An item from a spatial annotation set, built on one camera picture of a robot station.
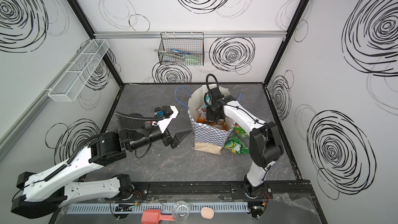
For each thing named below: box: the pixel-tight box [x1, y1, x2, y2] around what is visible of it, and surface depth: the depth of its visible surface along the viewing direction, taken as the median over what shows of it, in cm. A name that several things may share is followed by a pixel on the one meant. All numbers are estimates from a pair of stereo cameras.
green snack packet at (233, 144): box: [223, 135, 250, 155], surface depth 86 cm
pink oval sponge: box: [200, 206, 215, 220], surface depth 68 cm
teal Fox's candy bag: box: [197, 103, 208, 119], surface depth 87 cm
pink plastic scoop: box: [141, 209, 175, 224], surface depth 68 cm
